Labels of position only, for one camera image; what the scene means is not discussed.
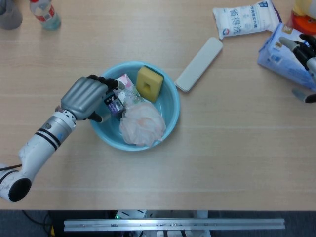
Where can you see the long white plastic case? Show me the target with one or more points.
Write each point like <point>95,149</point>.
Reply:
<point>197,65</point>

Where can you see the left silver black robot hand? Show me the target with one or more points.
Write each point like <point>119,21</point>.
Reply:
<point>81,96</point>

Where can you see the pink mesh bath ball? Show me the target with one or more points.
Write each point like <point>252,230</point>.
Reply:
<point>140,126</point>

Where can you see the small black purple box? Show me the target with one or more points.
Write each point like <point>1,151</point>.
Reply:
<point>114,106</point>

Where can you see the yellow sponge with green back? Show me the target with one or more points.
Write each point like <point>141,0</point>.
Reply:
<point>143,76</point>

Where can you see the blue tissue pack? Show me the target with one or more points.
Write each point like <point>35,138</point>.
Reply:
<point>276,56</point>

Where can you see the white washing powder bag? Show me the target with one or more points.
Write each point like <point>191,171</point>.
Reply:
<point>244,21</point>

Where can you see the aluminium rail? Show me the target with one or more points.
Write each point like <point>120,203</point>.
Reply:
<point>172,224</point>

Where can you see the light blue plastic basin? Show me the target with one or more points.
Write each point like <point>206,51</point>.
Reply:
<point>169,106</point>

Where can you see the yellow plush toy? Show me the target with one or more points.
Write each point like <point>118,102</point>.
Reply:
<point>304,6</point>

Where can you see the clear bottle with red cap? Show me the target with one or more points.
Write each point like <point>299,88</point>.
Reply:
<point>48,17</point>

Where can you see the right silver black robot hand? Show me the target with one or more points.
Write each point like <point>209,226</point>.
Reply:
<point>308,54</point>

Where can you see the floral toothpaste box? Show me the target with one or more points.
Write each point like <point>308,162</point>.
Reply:
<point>130,93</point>

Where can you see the red round container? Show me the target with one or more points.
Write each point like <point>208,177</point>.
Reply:
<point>303,23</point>

